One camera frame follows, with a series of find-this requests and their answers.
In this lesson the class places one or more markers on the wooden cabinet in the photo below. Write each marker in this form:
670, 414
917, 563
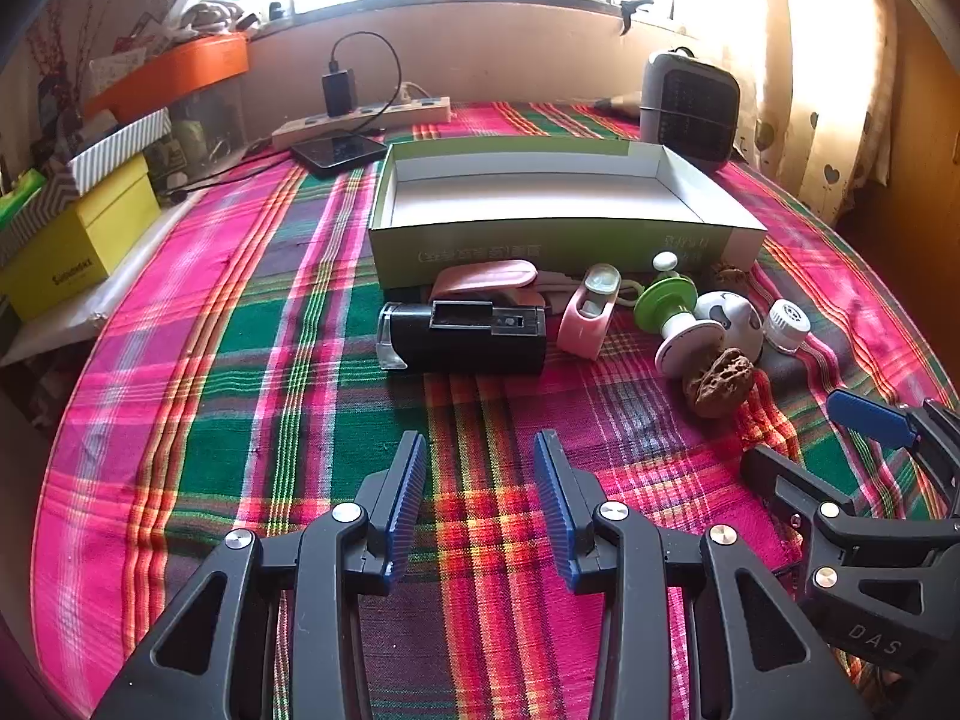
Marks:
922, 127

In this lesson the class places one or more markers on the green tissue pack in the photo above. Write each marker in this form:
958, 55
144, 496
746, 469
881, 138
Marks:
19, 199

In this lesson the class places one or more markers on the grey space heater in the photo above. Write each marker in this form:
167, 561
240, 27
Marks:
690, 112

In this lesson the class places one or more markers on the black charger adapter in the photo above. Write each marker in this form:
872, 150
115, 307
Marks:
337, 94

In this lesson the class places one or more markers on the black window hook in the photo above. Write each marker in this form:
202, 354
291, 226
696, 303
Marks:
628, 11

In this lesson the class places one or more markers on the green cardboard box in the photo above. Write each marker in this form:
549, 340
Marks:
525, 247

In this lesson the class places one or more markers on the grey pen tool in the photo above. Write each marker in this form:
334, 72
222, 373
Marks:
622, 103

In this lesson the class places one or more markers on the white panda ball toy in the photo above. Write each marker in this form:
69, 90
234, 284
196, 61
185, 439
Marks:
739, 319

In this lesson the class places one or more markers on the clear plastic container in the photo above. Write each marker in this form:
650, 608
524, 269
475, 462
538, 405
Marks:
210, 120

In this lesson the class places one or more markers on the yellow box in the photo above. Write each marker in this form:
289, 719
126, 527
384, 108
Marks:
75, 255

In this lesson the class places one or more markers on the brown walnut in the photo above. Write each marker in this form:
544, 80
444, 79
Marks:
716, 386
731, 276

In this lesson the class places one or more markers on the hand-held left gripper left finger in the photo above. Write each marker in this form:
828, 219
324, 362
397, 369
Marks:
405, 510

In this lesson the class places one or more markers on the white plug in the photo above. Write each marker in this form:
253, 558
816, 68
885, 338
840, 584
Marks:
407, 94

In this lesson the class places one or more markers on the black smartphone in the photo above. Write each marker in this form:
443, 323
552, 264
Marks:
337, 152

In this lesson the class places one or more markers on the cream curtain with hearts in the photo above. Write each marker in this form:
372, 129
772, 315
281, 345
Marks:
810, 90

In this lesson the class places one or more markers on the small white knob figure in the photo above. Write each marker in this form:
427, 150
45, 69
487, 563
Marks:
664, 262

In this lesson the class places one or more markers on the plaid tablecloth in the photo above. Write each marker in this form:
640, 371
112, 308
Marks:
262, 390

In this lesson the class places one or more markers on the orange box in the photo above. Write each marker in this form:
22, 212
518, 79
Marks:
172, 75

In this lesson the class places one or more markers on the black flashlight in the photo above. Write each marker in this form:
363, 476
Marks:
465, 349

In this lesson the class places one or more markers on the white board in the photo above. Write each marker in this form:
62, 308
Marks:
52, 322

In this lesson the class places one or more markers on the grey striped box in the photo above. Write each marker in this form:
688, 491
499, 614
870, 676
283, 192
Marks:
120, 146

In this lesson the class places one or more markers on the paper card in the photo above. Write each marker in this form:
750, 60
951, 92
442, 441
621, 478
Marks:
116, 69

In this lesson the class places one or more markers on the pink clip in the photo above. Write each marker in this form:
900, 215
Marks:
480, 277

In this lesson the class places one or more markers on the red flower branches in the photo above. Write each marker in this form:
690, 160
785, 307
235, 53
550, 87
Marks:
56, 37

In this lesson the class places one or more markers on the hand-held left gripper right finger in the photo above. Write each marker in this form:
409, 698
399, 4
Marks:
555, 510

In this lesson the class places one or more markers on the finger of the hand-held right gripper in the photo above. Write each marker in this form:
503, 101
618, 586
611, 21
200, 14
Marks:
780, 476
870, 416

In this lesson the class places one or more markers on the white plastic bags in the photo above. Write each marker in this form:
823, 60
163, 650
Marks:
202, 11

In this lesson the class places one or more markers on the white power strip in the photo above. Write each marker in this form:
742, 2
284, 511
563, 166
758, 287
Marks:
375, 118

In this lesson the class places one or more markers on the pink roller with clear lens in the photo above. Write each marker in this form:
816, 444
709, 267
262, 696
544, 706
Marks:
581, 326

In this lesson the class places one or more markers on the small white round cap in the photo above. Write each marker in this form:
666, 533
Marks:
787, 326

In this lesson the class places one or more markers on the green and white spool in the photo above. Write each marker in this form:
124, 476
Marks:
660, 307

